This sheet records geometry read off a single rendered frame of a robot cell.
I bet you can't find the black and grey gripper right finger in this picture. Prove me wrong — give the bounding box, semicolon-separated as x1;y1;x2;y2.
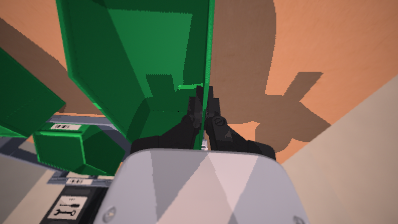
204;86;276;160

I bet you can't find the green bin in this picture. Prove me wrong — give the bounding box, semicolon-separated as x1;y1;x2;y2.
55;0;215;150
33;123;126;176
0;47;66;138

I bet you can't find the black tool case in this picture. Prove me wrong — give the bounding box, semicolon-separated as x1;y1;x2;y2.
39;185;109;224

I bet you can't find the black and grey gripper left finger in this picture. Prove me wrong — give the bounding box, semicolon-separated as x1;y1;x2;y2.
130;85;203;155

